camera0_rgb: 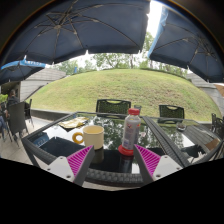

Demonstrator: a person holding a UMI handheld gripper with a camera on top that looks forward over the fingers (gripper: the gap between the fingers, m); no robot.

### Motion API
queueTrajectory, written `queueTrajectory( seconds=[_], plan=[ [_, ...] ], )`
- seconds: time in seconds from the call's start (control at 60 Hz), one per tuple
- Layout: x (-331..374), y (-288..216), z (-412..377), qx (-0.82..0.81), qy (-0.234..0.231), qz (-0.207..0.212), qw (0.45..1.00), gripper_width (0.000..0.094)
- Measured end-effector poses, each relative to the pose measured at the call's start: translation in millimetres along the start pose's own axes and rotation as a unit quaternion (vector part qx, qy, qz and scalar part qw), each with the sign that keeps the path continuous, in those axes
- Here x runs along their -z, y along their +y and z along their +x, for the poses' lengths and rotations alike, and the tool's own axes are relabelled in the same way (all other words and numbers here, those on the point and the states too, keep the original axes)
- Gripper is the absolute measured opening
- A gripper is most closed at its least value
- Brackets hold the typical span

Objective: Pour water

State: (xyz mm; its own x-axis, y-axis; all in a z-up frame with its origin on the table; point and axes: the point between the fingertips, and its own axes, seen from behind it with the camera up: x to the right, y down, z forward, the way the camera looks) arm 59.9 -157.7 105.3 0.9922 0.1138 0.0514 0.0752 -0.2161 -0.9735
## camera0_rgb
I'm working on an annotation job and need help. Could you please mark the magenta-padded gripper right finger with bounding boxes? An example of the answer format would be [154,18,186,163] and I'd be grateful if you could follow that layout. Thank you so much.
[132,143,184,186]

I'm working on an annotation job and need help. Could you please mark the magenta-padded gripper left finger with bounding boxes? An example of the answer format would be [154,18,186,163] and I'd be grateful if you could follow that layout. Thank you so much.
[45,144,97,187]

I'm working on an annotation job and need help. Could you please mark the clear red-capped drink bottle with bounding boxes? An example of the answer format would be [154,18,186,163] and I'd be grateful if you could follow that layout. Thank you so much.
[120,107,142,153]

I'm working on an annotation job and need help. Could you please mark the small round ashtray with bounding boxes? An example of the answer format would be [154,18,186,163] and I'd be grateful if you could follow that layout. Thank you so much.
[176,122,188,132]

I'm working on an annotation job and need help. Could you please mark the yellow snack packet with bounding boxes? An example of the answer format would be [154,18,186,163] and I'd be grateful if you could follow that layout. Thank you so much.
[57,116,91,130]

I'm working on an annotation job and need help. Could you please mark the black mesh-back chair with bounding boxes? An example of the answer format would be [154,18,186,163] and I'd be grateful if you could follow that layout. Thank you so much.
[158,104,186,121]
[95,98,132,116]

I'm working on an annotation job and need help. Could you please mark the dark wicker chair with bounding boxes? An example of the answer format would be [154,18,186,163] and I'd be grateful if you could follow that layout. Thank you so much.
[6,110,30,148]

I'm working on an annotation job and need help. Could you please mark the black slatted chair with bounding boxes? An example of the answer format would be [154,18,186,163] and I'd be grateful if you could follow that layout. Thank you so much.
[210,113,224,138]

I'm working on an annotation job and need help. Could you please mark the person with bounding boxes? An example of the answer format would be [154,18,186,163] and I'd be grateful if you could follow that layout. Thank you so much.
[4,88,21,118]

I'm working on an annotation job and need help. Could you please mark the grey wooden building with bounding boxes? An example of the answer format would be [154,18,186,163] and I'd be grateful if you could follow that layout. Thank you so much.
[18,67,67,103]
[186,72,224,108]

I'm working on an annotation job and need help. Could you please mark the navy umbrella with blue rim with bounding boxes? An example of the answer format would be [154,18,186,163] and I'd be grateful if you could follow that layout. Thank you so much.
[0,59,47,86]

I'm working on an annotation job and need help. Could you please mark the navy umbrella with light-blue flap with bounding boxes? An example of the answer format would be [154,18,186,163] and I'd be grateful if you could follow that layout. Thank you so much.
[146,4,224,84]

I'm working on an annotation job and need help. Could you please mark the large navy patio umbrella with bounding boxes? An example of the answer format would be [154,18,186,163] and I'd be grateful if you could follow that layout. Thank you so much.
[0,0,152,68]

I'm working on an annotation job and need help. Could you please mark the cream cup with yellow handle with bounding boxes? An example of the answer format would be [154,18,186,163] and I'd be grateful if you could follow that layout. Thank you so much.
[71,124,105,151]

